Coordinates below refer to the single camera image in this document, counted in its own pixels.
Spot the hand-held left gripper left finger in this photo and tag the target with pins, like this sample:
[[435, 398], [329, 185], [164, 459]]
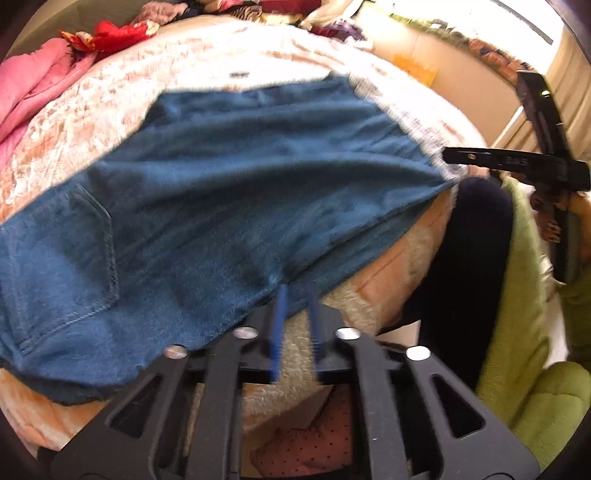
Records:
[[278, 332]]

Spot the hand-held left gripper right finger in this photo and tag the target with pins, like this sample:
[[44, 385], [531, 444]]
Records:
[[315, 332]]

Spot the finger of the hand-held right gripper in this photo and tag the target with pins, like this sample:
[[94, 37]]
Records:
[[489, 158], [540, 106]]

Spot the blue denim pants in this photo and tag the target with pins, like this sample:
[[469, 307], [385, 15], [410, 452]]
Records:
[[231, 194]]

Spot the person's right hand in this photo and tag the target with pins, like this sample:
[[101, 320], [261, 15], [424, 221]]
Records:
[[545, 207]]

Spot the cream curtain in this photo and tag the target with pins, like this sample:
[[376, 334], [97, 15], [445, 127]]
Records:
[[572, 78]]

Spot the colourful cloth pile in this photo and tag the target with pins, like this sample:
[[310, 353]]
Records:
[[498, 57]]

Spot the person's dark trouser leg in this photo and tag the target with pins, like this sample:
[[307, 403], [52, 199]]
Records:
[[461, 258]]

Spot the pink dotted cloth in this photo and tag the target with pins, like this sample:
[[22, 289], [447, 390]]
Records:
[[314, 443]]

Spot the yellow bag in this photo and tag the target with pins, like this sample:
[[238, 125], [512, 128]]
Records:
[[415, 68]]

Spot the purple clothes heap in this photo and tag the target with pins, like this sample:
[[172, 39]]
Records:
[[344, 32]]

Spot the orange bear printed blanket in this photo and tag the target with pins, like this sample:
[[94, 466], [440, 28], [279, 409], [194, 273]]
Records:
[[184, 60]]

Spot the stack of folded clothes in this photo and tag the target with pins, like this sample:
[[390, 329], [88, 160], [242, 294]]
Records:
[[207, 9]]

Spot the red patterned cloth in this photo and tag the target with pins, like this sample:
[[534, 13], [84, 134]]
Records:
[[120, 34]]

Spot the pink quilt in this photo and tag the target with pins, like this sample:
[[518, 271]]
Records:
[[37, 78]]

